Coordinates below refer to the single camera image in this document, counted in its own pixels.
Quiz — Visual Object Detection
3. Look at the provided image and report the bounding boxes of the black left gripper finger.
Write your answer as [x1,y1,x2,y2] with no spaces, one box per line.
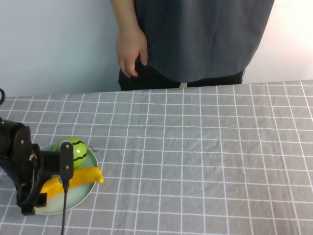
[36,192,47,207]
[16,187,37,216]

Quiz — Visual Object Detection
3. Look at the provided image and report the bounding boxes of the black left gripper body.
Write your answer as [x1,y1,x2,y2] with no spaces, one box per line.
[16,144,61,194]

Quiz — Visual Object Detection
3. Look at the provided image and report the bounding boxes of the yellow toy banana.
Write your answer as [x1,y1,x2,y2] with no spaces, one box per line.
[40,166,105,200]

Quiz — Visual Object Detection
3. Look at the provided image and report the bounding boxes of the person's right forearm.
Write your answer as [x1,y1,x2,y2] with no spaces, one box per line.
[109,0,142,32]

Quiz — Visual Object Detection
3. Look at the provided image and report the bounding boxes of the person's black trousers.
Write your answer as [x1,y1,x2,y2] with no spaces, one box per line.
[118,57,246,92]

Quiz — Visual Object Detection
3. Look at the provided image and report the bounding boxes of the person's grey shirt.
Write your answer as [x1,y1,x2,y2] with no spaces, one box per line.
[135,0,276,83]

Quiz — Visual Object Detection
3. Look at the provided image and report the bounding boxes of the person's right hand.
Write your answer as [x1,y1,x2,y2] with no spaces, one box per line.
[116,24,149,79]

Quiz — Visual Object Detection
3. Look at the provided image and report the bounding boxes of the light green round plate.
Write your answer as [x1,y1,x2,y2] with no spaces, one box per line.
[34,141,100,216]

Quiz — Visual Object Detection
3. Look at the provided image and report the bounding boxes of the green striped toy melon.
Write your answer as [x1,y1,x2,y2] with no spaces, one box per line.
[54,137,88,169]

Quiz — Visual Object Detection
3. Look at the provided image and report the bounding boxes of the grey white-checked tablecloth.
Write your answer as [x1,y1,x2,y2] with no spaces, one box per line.
[0,80,313,235]

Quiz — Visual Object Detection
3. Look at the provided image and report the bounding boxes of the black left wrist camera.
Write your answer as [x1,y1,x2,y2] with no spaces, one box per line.
[59,140,74,183]

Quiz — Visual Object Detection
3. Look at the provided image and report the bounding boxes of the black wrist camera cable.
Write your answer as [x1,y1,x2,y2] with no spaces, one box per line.
[60,180,69,235]

